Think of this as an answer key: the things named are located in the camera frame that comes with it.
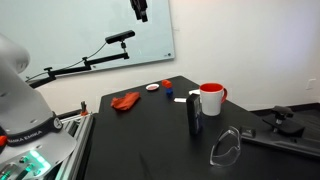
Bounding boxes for aluminium frame rail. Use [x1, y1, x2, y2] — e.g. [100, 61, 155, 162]
[46, 112, 95, 180]

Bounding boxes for orange black clamp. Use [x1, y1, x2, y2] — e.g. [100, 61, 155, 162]
[79, 100, 90, 117]

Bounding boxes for small white patterned plate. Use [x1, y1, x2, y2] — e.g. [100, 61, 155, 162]
[145, 83, 161, 92]

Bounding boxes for orange cloth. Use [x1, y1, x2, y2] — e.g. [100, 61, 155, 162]
[110, 91, 141, 112]

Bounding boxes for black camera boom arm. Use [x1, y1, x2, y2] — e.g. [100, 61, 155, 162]
[25, 42, 130, 90]

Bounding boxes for glass whiteboard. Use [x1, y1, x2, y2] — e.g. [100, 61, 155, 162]
[0, 0, 176, 82]

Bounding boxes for clear safety glasses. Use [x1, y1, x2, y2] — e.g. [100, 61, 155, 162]
[209, 125, 242, 168]

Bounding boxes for white wall outlet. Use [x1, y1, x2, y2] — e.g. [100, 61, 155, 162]
[305, 78, 317, 91]

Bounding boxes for black stand with knob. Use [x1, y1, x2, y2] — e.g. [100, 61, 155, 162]
[239, 105, 320, 158]

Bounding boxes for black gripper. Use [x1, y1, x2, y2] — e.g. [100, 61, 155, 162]
[129, 0, 150, 24]

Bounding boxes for black rectangular box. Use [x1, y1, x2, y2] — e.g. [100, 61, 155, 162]
[185, 93, 204, 136]

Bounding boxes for orange block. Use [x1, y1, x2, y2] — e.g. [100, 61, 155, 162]
[161, 79, 173, 90]

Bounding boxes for white mug red inside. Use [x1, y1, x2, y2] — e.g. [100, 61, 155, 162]
[199, 82, 229, 117]

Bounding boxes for black camera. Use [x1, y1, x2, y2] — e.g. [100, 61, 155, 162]
[104, 29, 136, 45]

